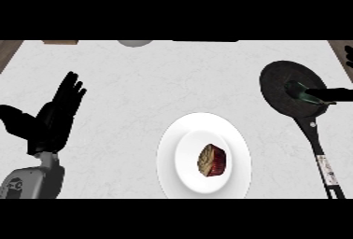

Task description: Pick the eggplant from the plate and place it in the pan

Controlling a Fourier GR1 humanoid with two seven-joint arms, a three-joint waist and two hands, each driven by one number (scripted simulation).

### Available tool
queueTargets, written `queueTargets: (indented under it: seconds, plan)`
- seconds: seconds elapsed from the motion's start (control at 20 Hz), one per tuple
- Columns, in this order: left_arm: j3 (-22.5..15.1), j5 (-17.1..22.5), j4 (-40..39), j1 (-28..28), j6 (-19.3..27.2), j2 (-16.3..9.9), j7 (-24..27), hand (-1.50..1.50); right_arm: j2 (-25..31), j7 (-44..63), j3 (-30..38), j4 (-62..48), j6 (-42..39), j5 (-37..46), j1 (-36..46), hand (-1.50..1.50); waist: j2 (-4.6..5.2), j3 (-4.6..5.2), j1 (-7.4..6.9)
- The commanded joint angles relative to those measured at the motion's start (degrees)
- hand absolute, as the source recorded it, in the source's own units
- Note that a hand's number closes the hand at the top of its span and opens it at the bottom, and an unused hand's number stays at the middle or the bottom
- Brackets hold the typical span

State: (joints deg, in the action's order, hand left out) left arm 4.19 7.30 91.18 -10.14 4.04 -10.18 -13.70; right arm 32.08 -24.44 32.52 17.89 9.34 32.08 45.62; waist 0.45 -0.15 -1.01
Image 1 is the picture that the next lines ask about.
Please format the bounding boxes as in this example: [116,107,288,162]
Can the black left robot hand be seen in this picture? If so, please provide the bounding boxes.
[0,70,88,157]

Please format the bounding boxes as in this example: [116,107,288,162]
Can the brown wooden panel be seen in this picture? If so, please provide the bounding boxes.
[326,39,353,82]
[0,39,25,75]

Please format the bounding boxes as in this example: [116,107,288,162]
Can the black object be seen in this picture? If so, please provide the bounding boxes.
[342,45,353,70]

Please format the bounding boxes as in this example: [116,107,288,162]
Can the red brown cupcake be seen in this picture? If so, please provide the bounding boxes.
[196,143,227,178]

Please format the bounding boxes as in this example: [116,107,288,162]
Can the grey round bowl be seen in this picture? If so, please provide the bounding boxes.
[115,39,155,49]

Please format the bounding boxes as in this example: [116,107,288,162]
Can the white plate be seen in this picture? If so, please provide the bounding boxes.
[155,112,252,200]

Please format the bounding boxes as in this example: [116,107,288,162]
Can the brown wooden block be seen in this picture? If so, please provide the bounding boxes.
[40,39,79,46]

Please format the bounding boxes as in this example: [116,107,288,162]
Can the dark green eggplant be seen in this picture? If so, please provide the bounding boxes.
[282,79,338,106]

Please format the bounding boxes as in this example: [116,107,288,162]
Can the black frying pan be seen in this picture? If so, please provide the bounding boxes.
[258,60,347,200]

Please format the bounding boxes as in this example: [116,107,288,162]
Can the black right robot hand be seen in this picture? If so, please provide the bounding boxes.
[304,87,353,103]

